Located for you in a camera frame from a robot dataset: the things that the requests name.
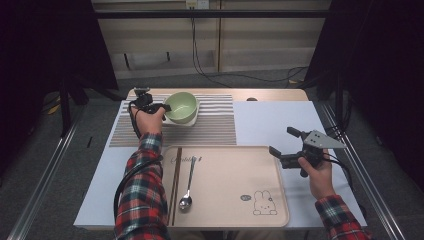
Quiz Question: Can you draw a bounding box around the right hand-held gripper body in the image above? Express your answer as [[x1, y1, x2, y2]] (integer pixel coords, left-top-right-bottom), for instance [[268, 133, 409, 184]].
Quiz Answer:
[[279, 129, 348, 179]]

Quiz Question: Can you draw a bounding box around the white wall socket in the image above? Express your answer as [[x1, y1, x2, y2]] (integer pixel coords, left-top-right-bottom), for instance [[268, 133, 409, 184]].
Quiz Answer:
[[185, 0, 210, 10]]

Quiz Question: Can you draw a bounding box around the wooden cabinet with monitor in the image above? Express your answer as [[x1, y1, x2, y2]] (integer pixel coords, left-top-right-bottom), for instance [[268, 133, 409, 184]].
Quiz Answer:
[[91, 0, 333, 80]]

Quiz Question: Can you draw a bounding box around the black horizontal bar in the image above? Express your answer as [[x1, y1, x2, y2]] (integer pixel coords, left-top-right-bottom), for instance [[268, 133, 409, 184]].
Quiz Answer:
[[93, 9, 331, 19]]

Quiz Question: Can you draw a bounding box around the left hand-held gripper black cable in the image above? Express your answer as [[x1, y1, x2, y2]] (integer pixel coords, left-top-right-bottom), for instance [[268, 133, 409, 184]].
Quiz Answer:
[[113, 108, 164, 221]]

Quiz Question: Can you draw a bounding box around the black metal stand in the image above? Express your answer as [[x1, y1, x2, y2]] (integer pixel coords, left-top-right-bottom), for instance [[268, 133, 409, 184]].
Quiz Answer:
[[58, 78, 73, 138]]

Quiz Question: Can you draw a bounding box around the person's left hand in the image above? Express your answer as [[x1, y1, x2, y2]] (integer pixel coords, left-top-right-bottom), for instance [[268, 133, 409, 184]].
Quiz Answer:
[[130, 105, 167, 138]]

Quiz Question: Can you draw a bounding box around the black socket cable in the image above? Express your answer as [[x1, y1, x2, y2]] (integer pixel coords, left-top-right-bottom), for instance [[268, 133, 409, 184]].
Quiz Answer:
[[190, 8, 309, 88]]

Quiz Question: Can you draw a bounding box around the white square plate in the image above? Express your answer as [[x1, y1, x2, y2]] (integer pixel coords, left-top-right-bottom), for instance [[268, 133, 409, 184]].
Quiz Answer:
[[161, 99, 201, 128]]

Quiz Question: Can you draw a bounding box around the right hand-held gripper black cable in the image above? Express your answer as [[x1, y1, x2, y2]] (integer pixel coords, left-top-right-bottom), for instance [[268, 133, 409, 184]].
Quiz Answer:
[[323, 153, 354, 193]]

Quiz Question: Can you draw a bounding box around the beige tray with rabbit print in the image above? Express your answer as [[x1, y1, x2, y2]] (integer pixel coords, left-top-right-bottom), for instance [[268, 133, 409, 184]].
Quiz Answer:
[[152, 145, 290, 229]]

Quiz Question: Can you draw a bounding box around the metal floor rail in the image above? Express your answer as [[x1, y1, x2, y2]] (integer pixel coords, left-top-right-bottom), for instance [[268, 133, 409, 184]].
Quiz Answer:
[[6, 106, 86, 240], [319, 103, 406, 240]]

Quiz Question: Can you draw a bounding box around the metal spoon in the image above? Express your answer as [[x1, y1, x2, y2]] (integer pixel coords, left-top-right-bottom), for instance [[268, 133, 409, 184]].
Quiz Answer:
[[178, 156, 198, 212]]

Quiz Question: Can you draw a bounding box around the dark curtain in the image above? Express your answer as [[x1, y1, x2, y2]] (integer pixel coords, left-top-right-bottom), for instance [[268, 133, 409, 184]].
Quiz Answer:
[[304, 0, 424, 191], [0, 0, 119, 174]]

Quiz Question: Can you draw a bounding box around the yellow floor tape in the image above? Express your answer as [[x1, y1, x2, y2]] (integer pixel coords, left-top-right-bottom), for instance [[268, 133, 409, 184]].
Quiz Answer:
[[47, 96, 63, 116]]

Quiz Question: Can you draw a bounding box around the green bowl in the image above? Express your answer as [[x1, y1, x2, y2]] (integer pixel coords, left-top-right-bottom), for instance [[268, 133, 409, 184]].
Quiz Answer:
[[164, 91, 198, 125]]

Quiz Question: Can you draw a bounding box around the hand-held gripper black cable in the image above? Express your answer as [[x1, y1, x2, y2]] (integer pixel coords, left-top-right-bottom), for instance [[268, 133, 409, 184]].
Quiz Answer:
[[323, 153, 354, 193], [113, 108, 164, 221]]

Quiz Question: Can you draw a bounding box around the striped placemat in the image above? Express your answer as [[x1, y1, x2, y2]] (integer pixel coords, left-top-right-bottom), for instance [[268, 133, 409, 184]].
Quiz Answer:
[[109, 93, 238, 148]]

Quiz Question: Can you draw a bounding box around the person's right hand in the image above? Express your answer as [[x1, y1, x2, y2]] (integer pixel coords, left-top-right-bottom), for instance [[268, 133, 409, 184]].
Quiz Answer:
[[297, 153, 336, 201]]

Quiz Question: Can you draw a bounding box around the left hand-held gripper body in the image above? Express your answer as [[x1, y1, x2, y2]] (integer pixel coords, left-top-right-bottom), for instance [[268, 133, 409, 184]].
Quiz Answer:
[[133, 87, 168, 116]]

